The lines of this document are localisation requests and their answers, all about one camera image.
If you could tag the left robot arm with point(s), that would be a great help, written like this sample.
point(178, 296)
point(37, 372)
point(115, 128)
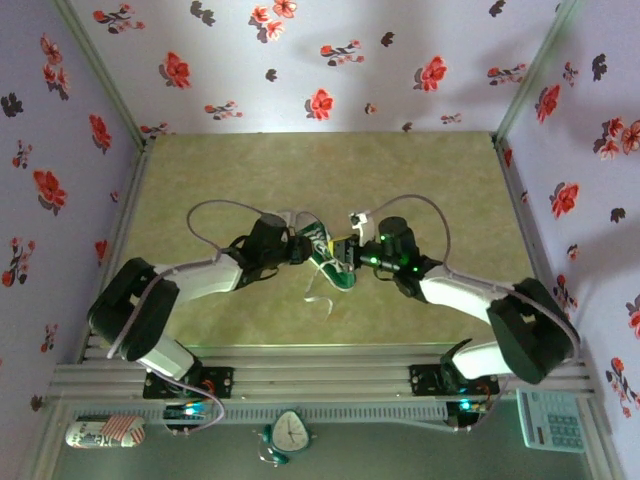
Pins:
point(200, 280)

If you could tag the aluminium side rail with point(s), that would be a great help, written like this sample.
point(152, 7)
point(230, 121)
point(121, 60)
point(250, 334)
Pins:
point(527, 225)
point(123, 225)

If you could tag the teal alarm clock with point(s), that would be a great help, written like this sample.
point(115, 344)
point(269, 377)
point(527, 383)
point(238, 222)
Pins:
point(290, 432)

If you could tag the light blue calculator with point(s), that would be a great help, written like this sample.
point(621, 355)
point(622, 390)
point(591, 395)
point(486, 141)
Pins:
point(550, 422)

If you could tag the white shoelace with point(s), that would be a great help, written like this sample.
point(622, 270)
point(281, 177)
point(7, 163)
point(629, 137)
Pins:
point(320, 299)

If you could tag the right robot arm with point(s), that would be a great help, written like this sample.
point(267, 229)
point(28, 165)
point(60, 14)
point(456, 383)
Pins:
point(460, 295)

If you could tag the aluminium rail frame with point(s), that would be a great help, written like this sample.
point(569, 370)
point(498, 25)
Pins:
point(320, 372)

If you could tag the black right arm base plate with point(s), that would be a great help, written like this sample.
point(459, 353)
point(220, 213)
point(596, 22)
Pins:
point(425, 380)

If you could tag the aluminium corner post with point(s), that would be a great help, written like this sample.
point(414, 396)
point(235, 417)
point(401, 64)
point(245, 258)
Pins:
point(534, 75)
point(106, 75)

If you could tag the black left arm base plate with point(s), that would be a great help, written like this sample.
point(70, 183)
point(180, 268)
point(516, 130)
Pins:
point(220, 382)

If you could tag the green canvas sneaker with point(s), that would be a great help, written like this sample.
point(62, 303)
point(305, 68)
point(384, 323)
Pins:
point(342, 280)

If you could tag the striped printed tin can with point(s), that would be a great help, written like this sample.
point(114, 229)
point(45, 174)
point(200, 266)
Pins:
point(105, 432)

